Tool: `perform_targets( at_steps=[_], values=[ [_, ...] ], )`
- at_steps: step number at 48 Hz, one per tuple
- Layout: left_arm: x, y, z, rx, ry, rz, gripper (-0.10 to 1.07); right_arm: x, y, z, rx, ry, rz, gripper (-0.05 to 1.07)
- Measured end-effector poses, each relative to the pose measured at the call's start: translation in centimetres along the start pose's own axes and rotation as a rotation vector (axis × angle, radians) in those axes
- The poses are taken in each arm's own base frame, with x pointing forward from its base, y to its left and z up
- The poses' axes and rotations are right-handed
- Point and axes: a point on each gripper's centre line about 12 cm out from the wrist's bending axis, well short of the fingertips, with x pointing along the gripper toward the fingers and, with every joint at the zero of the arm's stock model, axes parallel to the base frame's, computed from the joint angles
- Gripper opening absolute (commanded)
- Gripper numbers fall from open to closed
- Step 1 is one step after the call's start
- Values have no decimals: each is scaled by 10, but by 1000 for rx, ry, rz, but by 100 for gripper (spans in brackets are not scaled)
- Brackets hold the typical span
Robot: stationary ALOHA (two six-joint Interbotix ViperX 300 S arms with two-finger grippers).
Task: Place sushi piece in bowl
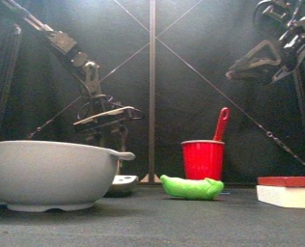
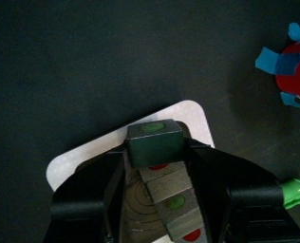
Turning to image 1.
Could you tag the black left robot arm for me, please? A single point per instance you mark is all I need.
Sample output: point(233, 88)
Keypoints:
point(67, 48)

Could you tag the green toy pea pod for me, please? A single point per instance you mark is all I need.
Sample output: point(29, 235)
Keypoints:
point(189, 189)

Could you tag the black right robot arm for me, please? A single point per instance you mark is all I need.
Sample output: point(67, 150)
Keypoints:
point(276, 13)

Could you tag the large grey ceramic bowl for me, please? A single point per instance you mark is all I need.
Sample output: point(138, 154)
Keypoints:
point(47, 173)

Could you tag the small grey flat object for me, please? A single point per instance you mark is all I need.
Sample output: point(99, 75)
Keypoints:
point(123, 183)

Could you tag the red ribbed plastic cup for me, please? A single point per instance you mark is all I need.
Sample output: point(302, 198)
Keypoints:
point(202, 160)

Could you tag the red and white box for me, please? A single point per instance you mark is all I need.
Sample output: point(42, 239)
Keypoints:
point(288, 194)

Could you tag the grey vertical frame pole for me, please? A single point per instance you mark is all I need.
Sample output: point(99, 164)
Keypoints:
point(151, 96)

